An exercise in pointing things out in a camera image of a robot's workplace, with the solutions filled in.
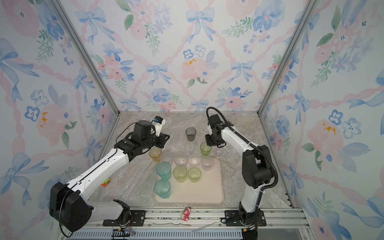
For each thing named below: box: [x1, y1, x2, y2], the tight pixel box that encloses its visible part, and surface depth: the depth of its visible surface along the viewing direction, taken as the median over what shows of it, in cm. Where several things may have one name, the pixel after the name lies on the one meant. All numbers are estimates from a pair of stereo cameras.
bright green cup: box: [200, 142, 212, 157], surface depth 95 cm
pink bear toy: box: [180, 206, 192, 222], surface depth 75 cm
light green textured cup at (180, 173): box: [173, 165, 188, 183], surface depth 88 cm
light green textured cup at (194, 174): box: [188, 167, 202, 183], surface depth 85 cm
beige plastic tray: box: [154, 158, 224, 204], surface depth 84 cm
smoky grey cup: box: [185, 127, 197, 142], surface depth 106 cm
